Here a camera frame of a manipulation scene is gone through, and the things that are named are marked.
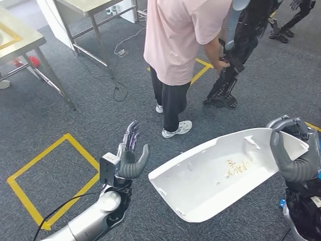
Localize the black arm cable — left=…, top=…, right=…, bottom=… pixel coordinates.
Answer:
left=32, top=191, right=101, bottom=241

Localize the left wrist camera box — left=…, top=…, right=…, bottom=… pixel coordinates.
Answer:
left=99, top=152, right=121, bottom=187

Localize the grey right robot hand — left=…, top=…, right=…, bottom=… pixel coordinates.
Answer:
left=266, top=114, right=321, bottom=183

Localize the person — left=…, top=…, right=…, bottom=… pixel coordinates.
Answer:
left=143, top=0, right=235, bottom=139

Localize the white plastic car part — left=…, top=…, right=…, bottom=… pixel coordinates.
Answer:
left=148, top=128, right=309, bottom=223

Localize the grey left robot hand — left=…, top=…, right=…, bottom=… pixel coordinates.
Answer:
left=117, top=120, right=150, bottom=180

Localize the black humanoid robot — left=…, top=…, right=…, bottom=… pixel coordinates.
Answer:
left=270, top=0, right=316, bottom=44
left=203, top=0, right=285, bottom=109

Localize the red object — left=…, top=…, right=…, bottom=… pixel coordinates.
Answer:
left=13, top=56, right=41, bottom=69

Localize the white board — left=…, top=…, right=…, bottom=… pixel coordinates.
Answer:
left=36, top=0, right=75, bottom=51

